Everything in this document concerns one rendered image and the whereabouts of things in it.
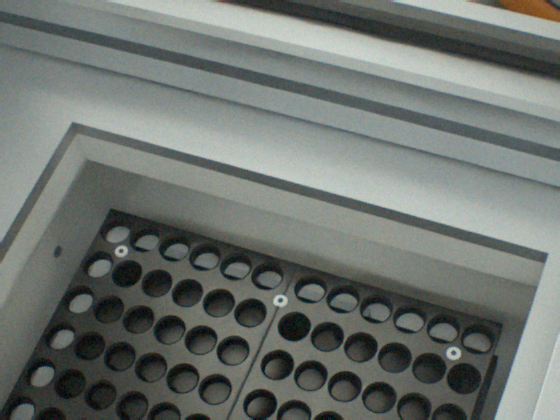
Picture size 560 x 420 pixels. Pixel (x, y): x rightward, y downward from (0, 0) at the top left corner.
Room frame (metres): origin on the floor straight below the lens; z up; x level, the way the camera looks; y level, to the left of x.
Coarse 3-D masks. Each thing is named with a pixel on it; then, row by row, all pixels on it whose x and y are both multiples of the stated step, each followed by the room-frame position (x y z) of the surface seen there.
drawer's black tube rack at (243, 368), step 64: (128, 256) 0.26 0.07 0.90; (64, 320) 0.24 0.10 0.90; (128, 320) 0.24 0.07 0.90; (192, 320) 0.23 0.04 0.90; (256, 320) 0.24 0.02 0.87; (320, 320) 0.22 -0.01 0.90; (64, 384) 0.22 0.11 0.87; (128, 384) 0.20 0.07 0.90; (192, 384) 0.21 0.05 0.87; (256, 384) 0.19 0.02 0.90; (320, 384) 0.20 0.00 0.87; (384, 384) 0.18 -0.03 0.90; (448, 384) 0.18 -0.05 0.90
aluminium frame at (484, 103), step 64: (0, 0) 0.35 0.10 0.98; (64, 0) 0.33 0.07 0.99; (128, 0) 0.32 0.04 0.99; (192, 0) 0.32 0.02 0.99; (256, 0) 0.31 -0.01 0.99; (128, 64) 0.32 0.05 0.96; (192, 64) 0.31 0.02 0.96; (256, 64) 0.29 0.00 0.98; (320, 64) 0.28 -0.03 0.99; (384, 64) 0.27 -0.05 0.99; (448, 64) 0.26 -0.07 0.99; (512, 64) 0.25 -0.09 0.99; (384, 128) 0.26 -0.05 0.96; (448, 128) 0.25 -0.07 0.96; (512, 128) 0.24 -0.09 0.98
